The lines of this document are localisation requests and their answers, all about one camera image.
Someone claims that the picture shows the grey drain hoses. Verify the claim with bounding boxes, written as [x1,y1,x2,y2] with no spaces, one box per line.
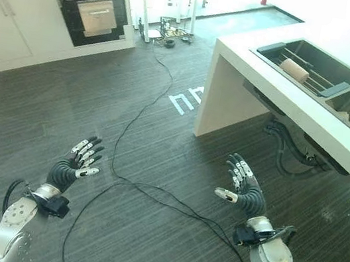
[255,117,350,185]

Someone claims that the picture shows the black sink drying rack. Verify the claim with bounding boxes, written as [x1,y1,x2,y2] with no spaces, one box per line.
[251,39,350,101]

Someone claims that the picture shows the white sink counter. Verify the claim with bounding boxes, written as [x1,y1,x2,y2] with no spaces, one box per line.
[187,1,350,198]

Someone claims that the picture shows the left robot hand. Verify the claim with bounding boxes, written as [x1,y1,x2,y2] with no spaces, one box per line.
[43,129,107,200]

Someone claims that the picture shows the black floor cable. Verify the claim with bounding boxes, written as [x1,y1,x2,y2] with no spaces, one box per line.
[59,29,293,262]

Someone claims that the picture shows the white kitchen cabinet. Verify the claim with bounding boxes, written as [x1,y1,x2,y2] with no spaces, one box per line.
[0,0,143,90]

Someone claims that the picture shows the beige cup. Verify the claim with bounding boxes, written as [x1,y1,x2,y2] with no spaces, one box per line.
[277,57,312,85]

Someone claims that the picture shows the built-in black dishwasher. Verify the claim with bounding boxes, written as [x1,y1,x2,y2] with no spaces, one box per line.
[38,0,134,56]

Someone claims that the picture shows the electronics clutter on floor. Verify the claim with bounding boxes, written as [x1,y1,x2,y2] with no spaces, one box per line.
[147,14,197,46]

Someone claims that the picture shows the steel double sink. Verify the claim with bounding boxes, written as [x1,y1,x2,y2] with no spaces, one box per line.
[236,31,350,148]

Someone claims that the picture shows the silver cabinet handle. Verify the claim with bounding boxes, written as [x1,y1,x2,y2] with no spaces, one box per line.
[0,0,18,18]

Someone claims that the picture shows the steel dishwasher door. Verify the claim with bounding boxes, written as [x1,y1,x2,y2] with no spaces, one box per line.
[71,0,121,42]

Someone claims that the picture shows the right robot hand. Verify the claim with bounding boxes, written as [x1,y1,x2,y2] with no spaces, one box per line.
[210,150,275,222]

